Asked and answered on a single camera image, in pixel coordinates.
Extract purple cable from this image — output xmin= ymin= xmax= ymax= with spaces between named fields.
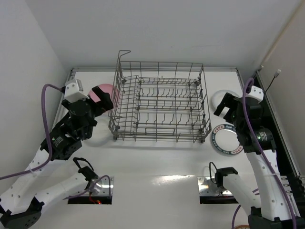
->
xmin=0 ymin=83 xmax=66 ymax=180
xmin=231 ymin=77 xmax=298 ymax=229

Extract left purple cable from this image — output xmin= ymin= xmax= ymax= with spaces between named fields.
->
xmin=0 ymin=83 xmax=66 ymax=180

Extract black hanging usb cable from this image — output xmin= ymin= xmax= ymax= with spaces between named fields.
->
xmin=264 ymin=70 xmax=282 ymax=93

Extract white plate blue patterned rim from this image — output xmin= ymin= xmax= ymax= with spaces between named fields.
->
xmin=211 ymin=124 xmax=243 ymax=156

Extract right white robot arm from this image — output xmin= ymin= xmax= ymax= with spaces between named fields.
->
xmin=214 ymin=93 xmax=304 ymax=229

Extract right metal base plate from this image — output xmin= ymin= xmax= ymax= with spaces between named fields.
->
xmin=197 ymin=176 xmax=233 ymax=197

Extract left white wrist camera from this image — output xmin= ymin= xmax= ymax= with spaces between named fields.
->
xmin=64 ymin=79 xmax=89 ymax=103

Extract metal base plate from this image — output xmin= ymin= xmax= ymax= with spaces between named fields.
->
xmin=197 ymin=176 xmax=233 ymax=197
xmin=65 ymin=175 xmax=114 ymax=199

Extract grey wire dish rack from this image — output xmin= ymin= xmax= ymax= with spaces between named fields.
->
xmin=109 ymin=50 xmax=212 ymax=143

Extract aluminium frame rail right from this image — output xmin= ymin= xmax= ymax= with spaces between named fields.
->
xmin=256 ymin=69 xmax=305 ymax=225

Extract pink plate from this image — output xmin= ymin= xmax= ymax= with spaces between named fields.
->
xmin=88 ymin=83 xmax=113 ymax=102

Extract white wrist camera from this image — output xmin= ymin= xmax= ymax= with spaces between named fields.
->
xmin=64 ymin=79 xmax=89 ymax=103
xmin=246 ymin=85 xmax=264 ymax=103

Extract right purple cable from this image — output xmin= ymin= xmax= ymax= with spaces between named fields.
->
xmin=231 ymin=77 xmax=298 ymax=229

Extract plain white plate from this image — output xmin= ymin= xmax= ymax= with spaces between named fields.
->
xmin=211 ymin=90 xmax=240 ymax=111

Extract orange ring object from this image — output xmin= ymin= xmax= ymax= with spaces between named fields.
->
xmin=233 ymin=224 xmax=250 ymax=229

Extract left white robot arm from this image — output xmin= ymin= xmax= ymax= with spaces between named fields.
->
xmin=0 ymin=85 xmax=113 ymax=229

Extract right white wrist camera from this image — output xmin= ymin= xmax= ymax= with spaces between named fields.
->
xmin=246 ymin=85 xmax=264 ymax=103

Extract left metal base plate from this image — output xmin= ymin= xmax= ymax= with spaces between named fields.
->
xmin=65 ymin=175 xmax=114 ymax=199

